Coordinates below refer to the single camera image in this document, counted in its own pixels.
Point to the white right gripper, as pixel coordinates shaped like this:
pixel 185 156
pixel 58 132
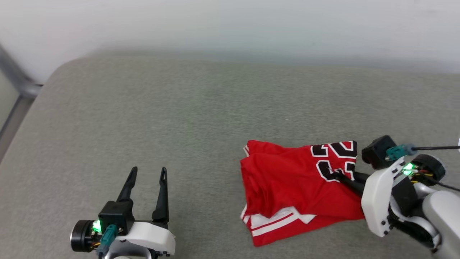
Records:
pixel 377 201

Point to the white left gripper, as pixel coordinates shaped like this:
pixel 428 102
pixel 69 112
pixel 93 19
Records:
pixel 151 237

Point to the red and white basketball jersey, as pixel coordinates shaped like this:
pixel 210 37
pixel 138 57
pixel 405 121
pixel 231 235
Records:
pixel 287 187

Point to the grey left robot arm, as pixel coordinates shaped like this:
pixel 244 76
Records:
pixel 125 254

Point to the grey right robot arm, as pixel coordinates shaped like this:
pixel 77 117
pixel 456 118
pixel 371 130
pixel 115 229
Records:
pixel 444 219

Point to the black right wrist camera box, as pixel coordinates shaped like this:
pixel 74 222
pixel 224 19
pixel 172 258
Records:
pixel 377 151

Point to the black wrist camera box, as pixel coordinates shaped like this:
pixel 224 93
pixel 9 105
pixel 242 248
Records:
pixel 115 215
pixel 377 151

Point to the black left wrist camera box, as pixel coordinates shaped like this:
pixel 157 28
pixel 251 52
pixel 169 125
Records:
pixel 115 215

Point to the grey metal pipe frame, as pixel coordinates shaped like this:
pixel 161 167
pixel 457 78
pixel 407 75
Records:
pixel 19 82

